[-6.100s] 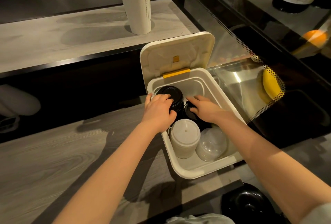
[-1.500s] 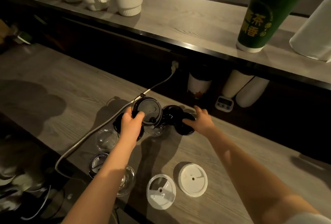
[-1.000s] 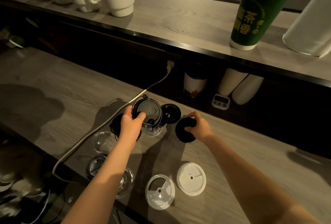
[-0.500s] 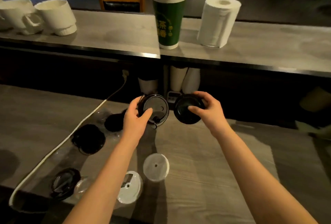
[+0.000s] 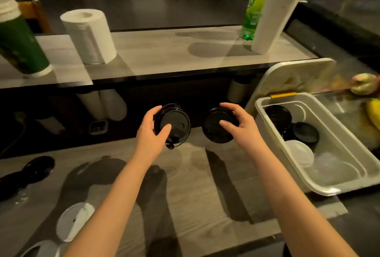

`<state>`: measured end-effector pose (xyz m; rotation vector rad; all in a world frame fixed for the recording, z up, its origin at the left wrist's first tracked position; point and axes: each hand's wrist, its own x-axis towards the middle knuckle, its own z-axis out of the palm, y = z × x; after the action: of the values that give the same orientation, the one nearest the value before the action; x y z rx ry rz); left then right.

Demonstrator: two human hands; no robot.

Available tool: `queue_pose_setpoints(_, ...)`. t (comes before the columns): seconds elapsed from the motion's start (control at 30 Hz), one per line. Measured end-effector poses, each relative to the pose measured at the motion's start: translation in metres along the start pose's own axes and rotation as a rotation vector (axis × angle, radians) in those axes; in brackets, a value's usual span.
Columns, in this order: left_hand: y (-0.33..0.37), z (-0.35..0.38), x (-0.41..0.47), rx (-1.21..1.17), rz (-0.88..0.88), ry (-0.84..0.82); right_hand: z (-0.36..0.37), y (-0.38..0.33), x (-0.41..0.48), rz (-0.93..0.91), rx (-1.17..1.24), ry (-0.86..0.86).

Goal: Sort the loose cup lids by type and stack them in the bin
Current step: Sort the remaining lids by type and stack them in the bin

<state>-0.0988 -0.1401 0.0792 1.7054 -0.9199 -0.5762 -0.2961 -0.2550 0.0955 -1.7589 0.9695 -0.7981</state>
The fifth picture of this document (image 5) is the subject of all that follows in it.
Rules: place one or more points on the person's left hand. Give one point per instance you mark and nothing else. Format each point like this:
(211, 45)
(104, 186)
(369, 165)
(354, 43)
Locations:
(148, 141)

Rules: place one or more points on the person's right hand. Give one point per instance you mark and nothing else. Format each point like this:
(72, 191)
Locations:
(248, 135)

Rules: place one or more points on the person's right thumb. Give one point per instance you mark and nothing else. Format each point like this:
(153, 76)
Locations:
(228, 125)

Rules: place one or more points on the person's left thumb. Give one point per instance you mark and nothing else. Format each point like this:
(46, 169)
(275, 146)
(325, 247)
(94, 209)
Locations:
(164, 133)

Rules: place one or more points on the black cup lid with tab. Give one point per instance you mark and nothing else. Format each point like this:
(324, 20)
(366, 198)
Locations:
(178, 122)

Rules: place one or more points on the person's left forearm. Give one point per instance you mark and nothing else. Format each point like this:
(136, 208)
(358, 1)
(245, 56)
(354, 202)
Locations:
(115, 206)

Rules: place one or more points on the person's right forearm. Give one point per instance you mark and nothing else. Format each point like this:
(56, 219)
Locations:
(294, 206)

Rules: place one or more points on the orange bin latch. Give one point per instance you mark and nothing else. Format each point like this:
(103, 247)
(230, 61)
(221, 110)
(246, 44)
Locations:
(283, 95)

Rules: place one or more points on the white cup lid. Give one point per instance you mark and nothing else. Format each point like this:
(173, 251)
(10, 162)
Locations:
(299, 153)
(41, 249)
(74, 221)

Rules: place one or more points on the white bin lid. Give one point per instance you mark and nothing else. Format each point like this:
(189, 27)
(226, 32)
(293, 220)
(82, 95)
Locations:
(291, 76)

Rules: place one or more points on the clear plastic lid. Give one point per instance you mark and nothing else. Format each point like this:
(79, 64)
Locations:
(332, 169)

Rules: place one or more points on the white plastic bin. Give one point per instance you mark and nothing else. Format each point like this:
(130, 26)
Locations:
(341, 147)

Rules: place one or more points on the green plastic bottle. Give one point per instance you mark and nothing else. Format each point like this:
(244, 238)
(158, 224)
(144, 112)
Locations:
(252, 10)

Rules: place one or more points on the white paper towel roll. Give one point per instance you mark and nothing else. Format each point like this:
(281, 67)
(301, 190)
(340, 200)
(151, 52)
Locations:
(90, 37)

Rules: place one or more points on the stack of white paper cups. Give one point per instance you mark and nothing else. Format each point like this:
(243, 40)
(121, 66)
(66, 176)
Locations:
(276, 13)

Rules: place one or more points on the pink green fruit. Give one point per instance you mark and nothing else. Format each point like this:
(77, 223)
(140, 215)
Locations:
(366, 83)

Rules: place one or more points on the yellow fruit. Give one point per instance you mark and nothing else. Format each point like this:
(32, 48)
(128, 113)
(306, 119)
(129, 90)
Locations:
(374, 114)

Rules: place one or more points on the stack of green paper cups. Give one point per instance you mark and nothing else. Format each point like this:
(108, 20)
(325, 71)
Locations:
(20, 46)

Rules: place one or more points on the wooden chair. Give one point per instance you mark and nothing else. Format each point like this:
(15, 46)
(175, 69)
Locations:
(35, 13)

